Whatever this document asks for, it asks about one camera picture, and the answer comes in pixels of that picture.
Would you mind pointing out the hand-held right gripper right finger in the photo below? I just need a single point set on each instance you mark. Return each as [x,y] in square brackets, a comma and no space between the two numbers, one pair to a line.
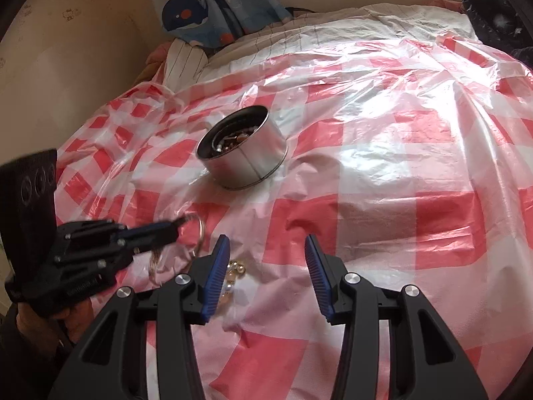
[316,275]

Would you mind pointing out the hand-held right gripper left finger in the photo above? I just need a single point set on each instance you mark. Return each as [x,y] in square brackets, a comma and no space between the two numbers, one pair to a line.
[214,275]

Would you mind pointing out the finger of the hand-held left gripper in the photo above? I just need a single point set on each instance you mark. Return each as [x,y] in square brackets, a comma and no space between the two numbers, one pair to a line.
[158,242]
[154,229]

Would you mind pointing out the round metal tin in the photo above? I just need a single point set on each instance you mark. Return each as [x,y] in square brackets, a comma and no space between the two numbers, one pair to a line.
[250,166]

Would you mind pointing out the person's left forearm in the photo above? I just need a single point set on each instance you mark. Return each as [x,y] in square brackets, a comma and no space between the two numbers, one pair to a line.
[25,362]

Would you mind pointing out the person's left hand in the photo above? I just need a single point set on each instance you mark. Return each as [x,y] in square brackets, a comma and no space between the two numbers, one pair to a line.
[54,323]

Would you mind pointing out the red white checked plastic sheet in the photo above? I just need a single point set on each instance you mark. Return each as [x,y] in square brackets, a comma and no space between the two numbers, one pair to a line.
[374,216]

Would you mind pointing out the pink cloth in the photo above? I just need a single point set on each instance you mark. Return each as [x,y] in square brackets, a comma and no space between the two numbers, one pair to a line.
[156,56]

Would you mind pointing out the whale print curtain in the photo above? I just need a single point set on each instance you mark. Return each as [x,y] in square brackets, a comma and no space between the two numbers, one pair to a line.
[183,12]

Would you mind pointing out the white striped bedsheet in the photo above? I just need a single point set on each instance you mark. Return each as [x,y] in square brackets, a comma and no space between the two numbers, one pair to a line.
[333,25]

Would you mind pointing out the black plastic bag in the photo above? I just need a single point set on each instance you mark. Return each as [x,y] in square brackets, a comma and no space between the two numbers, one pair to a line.
[495,21]

